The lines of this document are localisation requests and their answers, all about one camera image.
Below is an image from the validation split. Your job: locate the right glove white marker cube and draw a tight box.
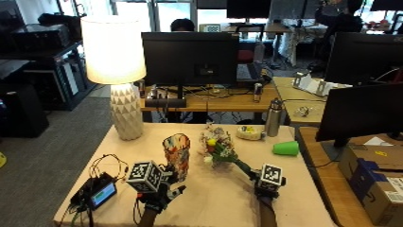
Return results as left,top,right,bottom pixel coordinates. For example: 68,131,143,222
259,163,285,191

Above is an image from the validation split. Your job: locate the colourful patterned vase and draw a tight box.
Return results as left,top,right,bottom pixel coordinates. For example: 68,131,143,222
161,132,192,183

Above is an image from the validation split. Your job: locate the left glove white marker cube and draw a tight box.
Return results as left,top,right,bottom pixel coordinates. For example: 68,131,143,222
127,160,165,194

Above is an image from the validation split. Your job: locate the person's left hand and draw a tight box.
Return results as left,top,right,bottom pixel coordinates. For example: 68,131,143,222
138,165,188,212

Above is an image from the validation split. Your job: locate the mixed flower bouquet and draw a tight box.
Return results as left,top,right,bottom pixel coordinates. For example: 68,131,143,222
199,124,255,176

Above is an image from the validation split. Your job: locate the crumpled clear wrapper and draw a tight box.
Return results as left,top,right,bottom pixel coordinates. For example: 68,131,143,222
294,106,314,118

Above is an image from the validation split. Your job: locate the black bin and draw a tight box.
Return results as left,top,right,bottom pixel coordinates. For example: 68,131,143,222
0,82,51,138

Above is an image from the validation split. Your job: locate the steel water bottle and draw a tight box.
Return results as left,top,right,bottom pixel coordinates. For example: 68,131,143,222
265,97,285,138

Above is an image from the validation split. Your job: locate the white paper sheet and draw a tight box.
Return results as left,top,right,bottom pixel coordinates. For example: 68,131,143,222
364,136,394,147

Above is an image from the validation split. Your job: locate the black cable bundle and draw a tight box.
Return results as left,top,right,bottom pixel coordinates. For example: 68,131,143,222
88,153,131,182

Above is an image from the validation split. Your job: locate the white table lamp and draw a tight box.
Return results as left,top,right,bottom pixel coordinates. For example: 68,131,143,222
80,14,148,142

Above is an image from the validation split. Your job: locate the white folded stand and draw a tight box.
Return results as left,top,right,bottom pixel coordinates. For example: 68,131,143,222
293,71,353,97

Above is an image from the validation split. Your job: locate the glove white marker cube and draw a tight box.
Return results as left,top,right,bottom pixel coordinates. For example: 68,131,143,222
259,163,285,191
127,160,165,194

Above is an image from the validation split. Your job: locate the light wooden desk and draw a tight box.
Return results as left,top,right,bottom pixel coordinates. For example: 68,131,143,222
273,77,330,125

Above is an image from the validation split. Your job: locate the beige tablecloth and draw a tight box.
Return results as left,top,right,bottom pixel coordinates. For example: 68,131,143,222
54,122,338,227

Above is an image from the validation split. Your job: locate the printed marker board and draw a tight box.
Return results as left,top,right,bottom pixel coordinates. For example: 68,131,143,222
199,23,224,33

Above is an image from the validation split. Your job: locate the black device with screen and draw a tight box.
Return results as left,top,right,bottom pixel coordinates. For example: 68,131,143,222
70,172,119,212

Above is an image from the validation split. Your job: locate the person's right hand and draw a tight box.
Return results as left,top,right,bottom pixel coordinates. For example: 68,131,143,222
249,168,288,201

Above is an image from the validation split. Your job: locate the black shelf unit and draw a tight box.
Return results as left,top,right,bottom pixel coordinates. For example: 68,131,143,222
0,41,98,112

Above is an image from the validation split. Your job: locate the black computer monitor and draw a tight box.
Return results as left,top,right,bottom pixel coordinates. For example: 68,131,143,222
142,31,241,100
324,31,403,86
316,82,403,163

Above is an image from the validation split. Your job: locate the silver can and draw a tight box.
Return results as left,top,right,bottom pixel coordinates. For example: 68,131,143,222
252,82,265,103

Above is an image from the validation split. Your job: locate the white tape roll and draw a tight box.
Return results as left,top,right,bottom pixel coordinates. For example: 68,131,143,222
236,125,268,141

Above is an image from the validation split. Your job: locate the black background monitor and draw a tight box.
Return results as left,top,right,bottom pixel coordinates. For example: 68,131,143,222
225,0,273,20

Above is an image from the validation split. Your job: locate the black speaker bar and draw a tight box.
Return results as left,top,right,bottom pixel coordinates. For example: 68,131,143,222
144,97,188,109

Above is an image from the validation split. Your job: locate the dark wooden side desk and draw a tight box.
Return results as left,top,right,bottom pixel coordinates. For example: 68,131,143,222
297,126,403,227

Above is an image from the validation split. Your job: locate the brown cardboard box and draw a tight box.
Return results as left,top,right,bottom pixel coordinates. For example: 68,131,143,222
338,144,403,227

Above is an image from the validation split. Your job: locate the green plastic cup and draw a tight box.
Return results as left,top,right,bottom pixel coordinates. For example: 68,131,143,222
273,140,301,157

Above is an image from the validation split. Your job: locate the black equipment case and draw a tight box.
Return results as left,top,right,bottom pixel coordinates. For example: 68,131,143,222
11,24,72,51

